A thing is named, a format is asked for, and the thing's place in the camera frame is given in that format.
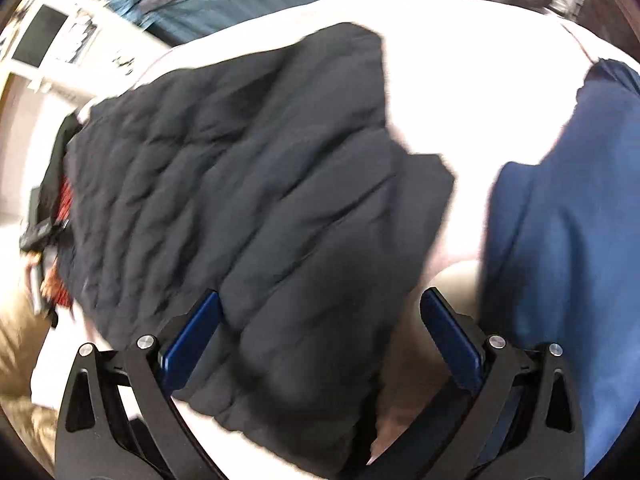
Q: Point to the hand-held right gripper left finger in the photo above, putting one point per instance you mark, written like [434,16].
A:
[195,340]

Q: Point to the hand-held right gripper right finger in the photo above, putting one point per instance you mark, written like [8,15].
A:
[450,335]

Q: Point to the black quilted jacket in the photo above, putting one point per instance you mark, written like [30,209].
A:
[250,210]

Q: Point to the red patterned cloth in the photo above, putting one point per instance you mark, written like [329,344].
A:
[64,205]

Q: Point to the tan garment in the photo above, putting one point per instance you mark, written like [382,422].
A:
[20,340]

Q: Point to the blue garment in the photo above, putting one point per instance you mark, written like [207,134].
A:
[565,260]

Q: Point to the beige appliance box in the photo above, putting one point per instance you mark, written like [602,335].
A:
[60,40]

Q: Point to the pink polka-dot blanket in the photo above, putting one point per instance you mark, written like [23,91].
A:
[475,85]

